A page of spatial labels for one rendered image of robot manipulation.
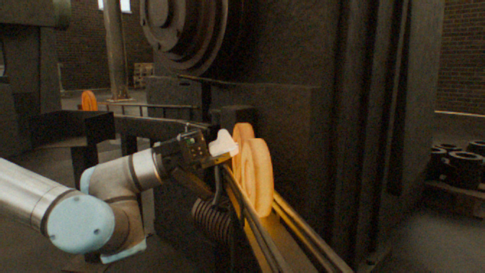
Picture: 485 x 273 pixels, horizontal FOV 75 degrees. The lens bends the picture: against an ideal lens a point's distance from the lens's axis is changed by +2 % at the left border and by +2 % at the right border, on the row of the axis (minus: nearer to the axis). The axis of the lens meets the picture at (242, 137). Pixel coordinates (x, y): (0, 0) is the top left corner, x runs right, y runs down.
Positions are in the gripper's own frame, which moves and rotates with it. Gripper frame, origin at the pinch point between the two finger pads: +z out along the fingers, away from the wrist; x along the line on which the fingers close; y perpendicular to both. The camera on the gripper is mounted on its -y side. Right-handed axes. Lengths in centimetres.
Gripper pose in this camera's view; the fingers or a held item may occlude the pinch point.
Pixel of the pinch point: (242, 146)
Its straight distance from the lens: 76.4
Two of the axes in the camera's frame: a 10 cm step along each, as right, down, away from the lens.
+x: -1.8, -2.3, 9.6
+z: 9.5, -3.1, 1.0
